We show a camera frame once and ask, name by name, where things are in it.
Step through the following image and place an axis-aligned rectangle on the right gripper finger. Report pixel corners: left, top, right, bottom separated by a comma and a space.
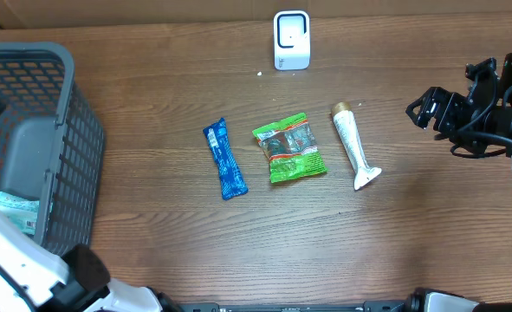
405, 87, 437, 114
405, 103, 433, 129

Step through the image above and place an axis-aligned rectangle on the white tube gold cap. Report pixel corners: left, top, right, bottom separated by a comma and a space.
331, 102, 382, 191

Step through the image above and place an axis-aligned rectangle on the green snack bag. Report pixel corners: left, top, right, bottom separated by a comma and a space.
252, 113, 327, 184

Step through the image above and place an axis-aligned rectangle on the blue snack bar wrapper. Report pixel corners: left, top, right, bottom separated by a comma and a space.
203, 118, 249, 200

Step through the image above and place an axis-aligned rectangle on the teal tissue pack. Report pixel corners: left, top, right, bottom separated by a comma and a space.
0, 192, 40, 237

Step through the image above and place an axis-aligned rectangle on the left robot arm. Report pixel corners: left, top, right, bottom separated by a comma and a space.
0, 212, 180, 311

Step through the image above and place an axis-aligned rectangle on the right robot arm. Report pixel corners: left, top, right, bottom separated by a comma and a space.
405, 52, 512, 165

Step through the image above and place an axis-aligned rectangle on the grey plastic basket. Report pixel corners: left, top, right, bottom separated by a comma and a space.
0, 42, 106, 256

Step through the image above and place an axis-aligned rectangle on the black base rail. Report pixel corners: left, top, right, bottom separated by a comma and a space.
164, 288, 512, 312

